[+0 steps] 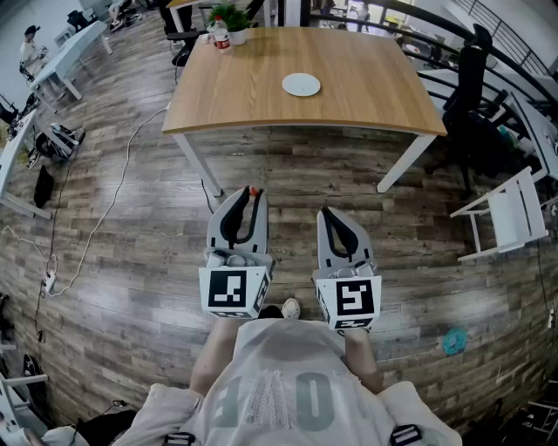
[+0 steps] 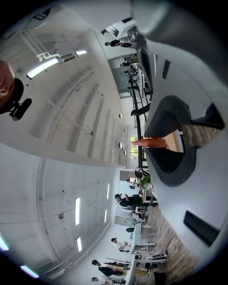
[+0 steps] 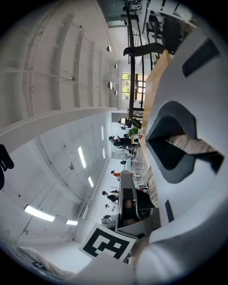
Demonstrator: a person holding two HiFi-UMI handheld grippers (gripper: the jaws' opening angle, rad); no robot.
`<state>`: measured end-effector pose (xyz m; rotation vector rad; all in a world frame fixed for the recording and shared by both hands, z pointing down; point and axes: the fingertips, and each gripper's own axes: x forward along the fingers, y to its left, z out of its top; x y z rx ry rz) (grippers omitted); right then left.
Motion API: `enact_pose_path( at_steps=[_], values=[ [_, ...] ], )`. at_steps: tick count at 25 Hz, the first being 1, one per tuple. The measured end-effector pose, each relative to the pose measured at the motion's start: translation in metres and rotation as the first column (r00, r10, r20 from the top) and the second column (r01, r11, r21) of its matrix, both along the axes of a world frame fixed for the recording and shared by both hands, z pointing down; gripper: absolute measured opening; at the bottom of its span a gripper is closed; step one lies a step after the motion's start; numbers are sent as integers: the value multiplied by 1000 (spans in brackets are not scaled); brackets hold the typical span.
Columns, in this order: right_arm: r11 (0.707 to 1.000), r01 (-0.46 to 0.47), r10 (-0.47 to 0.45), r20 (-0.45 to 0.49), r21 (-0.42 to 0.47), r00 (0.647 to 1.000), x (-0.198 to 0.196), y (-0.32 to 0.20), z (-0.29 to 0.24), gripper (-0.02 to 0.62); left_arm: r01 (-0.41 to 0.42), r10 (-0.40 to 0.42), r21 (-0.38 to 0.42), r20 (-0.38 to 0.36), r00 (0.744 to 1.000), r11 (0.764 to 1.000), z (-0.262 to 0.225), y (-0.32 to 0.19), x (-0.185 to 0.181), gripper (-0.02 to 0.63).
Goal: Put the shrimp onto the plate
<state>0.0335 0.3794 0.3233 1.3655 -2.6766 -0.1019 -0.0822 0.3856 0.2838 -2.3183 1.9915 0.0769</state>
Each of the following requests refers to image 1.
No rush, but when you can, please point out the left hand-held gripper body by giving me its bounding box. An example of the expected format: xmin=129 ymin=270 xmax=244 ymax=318
xmin=198 ymin=247 xmax=276 ymax=321

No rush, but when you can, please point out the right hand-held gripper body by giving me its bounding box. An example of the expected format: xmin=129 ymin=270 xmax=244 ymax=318
xmin=310 ymin=259 xmax=384 ymax=331

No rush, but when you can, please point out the white round plate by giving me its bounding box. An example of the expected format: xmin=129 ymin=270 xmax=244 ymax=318
xmin=281 ymin=72 xmax=323 ymax=98

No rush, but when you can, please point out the person's left forearm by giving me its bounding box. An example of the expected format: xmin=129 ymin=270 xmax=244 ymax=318
xmin=188 ymin=316 xmax=246 ymax=397

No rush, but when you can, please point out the person's right forearm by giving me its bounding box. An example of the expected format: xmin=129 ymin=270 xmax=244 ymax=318
xmin=343 ymin=328 xmax=385 ymax=395

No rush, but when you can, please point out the person's white shoe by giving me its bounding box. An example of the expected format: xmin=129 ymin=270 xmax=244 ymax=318
xmin=281 ymin=297 xmax=303 ymax=321

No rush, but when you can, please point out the teal object on floor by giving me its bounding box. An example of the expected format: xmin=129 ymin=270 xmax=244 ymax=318
xmin=441 ymin=327 xmax=469 ymax=356

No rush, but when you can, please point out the person's light printed shirt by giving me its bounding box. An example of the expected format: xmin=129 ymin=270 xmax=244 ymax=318
xmin=111 ymin=319 xmax=464 ymax=446

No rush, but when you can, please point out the white folding chair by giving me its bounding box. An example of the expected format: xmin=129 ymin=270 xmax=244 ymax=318
xmin=449 ymin=166 xmax=550 ymax=263

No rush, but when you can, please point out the black and white backpack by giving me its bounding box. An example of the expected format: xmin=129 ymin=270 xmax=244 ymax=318
xmin=34 ymin=123 xmax=87 ymax=166

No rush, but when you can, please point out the black bag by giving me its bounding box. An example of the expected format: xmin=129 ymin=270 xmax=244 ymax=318
xmin=33 ymin=165 xmax=56 ymax=210

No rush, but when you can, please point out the black office chair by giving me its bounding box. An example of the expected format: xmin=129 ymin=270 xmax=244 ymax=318
xmin=440 ymin=23 xmax=509 ymax=195

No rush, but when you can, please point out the wooden table with white legs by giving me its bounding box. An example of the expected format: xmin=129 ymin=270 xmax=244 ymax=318
xmin=160 ymin=25 xmax=449 ymax=198

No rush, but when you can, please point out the clear bottle with red label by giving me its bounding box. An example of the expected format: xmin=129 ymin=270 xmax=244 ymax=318
xmin=213 ymin=15 xmax=233 ymax=55

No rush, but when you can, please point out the green potted plant white pot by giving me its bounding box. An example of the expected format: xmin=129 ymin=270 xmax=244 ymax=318
xmin=208 ymin=3 xmax=255 ymax=46

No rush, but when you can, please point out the long white desk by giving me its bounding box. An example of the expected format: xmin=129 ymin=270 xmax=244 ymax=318
xmin=27 ymin=20 xmax=114 ymax=115

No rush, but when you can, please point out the black metal railing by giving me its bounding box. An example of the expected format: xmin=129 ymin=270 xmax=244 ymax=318
xmin=311 ymin=0 xmax=558 ymax=112

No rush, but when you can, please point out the white cable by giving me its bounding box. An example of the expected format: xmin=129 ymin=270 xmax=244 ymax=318
xmin=42 ymin=105 xmax=169 ymax=298

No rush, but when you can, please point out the black strap buckle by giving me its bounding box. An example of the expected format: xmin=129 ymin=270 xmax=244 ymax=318
xmin=162 ymin=431 xmax=196 ymax=446
xmin=389 ymin=423 xmax=424 ymax=446

